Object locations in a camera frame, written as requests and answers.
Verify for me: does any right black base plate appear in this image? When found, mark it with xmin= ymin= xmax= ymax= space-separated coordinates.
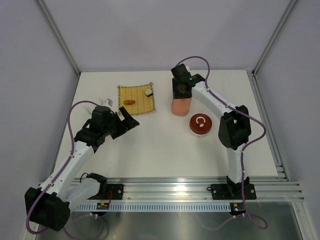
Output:
xmin=206 ymin=183 xmax=257 ymax=200

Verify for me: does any white brown sushi cube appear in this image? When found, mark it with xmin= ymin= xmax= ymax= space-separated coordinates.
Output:
xmin=144 ymin=88 xmax=154 ymax=98

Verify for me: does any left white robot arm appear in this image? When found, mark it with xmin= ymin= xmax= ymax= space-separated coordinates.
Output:
xmin=24 ymin=105 xmax=139 ymax=235

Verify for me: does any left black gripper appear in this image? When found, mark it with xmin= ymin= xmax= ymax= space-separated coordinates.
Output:
xmin=102 ymin=107 xmax=139 ymax=139

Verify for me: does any orange carrot piece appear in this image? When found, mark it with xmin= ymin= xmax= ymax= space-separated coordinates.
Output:
xmin=123 ymin=100 xmax=136 ymax=106

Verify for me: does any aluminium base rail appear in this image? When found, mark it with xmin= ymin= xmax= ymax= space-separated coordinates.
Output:
xmin=107 ymin=177 xmax=305 ymax=202

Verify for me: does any left aluminium frame post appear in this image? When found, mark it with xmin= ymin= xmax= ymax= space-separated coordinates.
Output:
xmin=35 ymin=0 xmax=81 ymax=78

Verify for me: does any pink lunch box lid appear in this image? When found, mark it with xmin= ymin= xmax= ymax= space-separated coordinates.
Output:
xmin=171 ymin=98 xmax=192 ymax=111

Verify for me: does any aluminium frame post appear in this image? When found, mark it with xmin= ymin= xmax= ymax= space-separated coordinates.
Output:
xmin=252 ymin=0 xmax=300 ymax=77
xmin=35 ymin=0 xmax=81 ymax=78

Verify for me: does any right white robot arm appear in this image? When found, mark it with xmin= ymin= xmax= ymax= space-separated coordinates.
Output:
xmin=171 ymin=63 xmax=252 ymax=199

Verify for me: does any yellow bamboo mat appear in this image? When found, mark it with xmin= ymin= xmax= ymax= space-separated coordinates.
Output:
xmin=117 ymin=82 xmax=156 ymax=116

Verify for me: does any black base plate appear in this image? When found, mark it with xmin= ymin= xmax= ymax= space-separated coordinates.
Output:
xmin=206 ymin=183 xmax=257 ymax=200
xmin=88 ymin=183 xmax=124 ymax=200

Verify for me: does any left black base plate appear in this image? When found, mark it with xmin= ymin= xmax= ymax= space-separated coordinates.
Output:
xmin=88 ymin=183 xmax=124 ymax=200

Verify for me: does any round metal bowl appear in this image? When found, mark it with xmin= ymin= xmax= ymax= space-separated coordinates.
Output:
xmin=188 ymin=127 xmax=212 ymax=138

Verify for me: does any white slotted cable duct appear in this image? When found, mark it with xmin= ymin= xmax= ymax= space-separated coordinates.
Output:
xmin=75 ymin=202 xmax=231 ymax=213

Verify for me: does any red round bowl lid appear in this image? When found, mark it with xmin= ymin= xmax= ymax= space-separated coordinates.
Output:
xmin=189 ymin=113 xmax=213 ymax=133

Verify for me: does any right aluminium frame post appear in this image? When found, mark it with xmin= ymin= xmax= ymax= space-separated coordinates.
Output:
xmin=252 ymin=0 xmax=300 ymax=77

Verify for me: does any pink oval lunch box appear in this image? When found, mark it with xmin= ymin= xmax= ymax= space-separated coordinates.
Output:
xmin=171 ymin=109 xmax=189 ymax=117

